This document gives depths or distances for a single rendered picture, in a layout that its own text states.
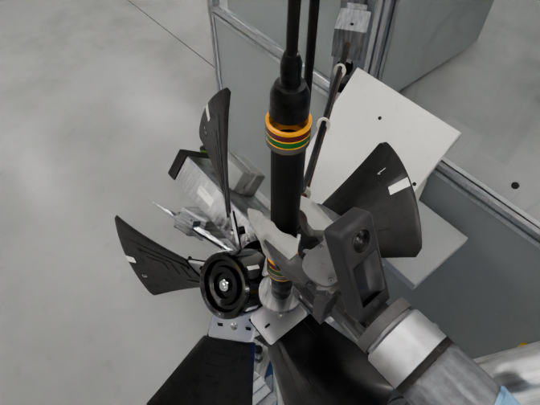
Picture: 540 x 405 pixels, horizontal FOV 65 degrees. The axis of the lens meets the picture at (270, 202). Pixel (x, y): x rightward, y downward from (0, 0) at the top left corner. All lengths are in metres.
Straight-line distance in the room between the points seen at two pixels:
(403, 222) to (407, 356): 0.23
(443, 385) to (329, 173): 0.60
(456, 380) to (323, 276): 0.16
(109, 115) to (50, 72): 0.72
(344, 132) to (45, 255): 1.88
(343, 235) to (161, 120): 2.61
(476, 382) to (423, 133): 0.54
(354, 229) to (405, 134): 0.51
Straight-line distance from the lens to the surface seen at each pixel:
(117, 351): 2.12
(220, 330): 0.86
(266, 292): 0.69
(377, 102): 0.93
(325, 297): 0.48
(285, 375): 0.76
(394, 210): 0.64
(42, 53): 3.89
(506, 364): 0.59
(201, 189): 1.03
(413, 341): 0.45
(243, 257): 0.75
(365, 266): 0.43
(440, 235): 1.35
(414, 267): 1.26
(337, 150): 0.95
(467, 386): 0.46
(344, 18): 1.05
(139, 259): 1.02
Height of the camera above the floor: 1.91
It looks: 52 degrees down
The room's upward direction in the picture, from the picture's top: straight up
